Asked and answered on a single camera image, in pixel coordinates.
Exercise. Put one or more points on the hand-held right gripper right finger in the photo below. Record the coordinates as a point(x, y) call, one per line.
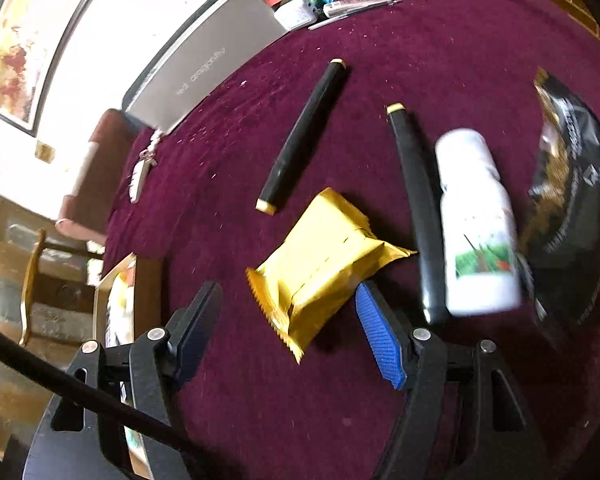
point(380, 340)

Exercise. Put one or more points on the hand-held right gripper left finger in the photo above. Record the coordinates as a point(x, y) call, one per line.
point(200, 330)

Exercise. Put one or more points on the shallow cardboard box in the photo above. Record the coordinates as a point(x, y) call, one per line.
point(150, 285)

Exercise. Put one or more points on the yellow snack packet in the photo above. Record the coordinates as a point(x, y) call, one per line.
point(320, 270)

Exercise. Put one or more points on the black marker with yellow caps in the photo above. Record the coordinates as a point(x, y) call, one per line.
point(305, 135)
point(420, 210)

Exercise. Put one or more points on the white plastic bottle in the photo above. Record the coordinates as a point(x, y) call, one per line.
point(475, 220)

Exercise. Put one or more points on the wooden chair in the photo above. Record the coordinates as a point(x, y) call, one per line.
point(30, 285)

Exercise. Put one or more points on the brown and pink armchair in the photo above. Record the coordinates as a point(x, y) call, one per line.
point(105, 170)

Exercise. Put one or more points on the black and gold snack bag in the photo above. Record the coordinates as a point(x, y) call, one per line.
point(575, 185)

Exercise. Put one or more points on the large grey box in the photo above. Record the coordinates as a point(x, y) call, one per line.
point(205, 60)

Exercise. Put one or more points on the maroon tablecloth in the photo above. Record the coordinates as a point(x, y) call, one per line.
point(455, 50)

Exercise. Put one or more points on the white pen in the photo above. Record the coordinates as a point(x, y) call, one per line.
point(330, 21)

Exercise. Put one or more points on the small white box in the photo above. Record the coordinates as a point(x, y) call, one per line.
point(295, 12)

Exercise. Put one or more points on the clear pen packet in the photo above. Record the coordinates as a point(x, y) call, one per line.
point(365, 2)

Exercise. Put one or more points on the small gold wall picture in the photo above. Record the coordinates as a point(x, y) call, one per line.
point(44, 151)

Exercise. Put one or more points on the framed wall painting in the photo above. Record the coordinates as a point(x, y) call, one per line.
point(20, 50)

